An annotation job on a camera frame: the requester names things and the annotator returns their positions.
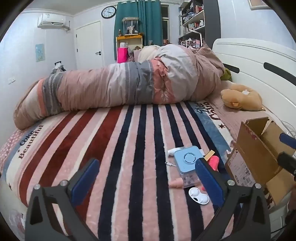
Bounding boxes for white air conditioner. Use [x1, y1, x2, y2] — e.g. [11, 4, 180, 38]
[37, 13, 70, 30]

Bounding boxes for framed wall picture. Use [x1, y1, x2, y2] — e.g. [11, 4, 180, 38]
[247, 0, 271, 10]

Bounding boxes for blue square device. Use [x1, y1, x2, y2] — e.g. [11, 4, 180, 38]
[173, 146, 204, 189]

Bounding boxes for brown cardboard box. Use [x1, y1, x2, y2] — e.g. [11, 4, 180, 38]
[225, 117, 296, 207]

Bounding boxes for glass display case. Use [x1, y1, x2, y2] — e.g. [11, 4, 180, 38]
[122, 17, 140, 36]

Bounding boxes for yellow cabinet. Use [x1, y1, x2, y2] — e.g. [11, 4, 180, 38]
[116, 34, 144, 63]

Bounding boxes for white contact lens case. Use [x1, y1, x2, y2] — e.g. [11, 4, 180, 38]
[188, 187, 210, 205]

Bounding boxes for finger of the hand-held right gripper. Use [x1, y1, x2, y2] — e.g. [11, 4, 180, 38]
[277, 152, 296, 176]
[279, 133, 296, 149]

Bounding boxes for striped plush blanket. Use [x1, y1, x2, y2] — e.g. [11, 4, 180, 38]
[0, 101, 234, 241]

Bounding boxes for dark bookshelf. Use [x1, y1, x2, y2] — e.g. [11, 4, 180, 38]
[178, 0, 206, 48]

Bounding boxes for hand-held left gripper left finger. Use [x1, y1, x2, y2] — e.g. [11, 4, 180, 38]
[25, 158, 100, 241]

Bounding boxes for small wall poster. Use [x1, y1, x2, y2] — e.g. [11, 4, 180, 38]
[35, 44, 45, 62]

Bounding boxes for white cables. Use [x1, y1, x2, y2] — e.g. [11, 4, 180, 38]
[266, 111, 296, 138]

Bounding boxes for green plush toy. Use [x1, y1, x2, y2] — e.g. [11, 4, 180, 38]
[221, 68, 233, 81]

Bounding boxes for white door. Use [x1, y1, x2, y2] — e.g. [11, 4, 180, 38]
[76, 21, 103, 70]

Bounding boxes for teal curtain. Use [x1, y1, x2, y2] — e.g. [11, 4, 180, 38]
[114, 0, 162, 61]

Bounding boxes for window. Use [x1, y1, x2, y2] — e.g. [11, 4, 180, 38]
[161, 6, 171, 44]

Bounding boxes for small white bottle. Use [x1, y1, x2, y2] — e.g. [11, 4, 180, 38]
[167, 149, 184, 158]

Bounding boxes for pink grey striped quilt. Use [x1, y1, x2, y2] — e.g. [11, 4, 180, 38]
[13, 44, 226, 130]

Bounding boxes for white bed headboard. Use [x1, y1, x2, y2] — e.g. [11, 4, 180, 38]
[212, 38, 296, 149]

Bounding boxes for round wall clock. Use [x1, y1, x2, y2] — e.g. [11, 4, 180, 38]
[101, 6, 117, 19]

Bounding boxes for pink red tube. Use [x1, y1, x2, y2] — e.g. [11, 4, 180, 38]
[209, 156, 220, 172]

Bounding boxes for bright pink bag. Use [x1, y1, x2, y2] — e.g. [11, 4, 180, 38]
[117, 47, 129, 63]

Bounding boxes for beige pillow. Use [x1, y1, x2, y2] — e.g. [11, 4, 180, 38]
[138, 45, 163, 62]

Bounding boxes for tan plush toy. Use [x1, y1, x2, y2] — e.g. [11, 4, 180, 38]
[221, 84, 263, 111]

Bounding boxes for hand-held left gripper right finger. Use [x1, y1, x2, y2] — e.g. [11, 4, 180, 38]
[195, 158, 271, 241]

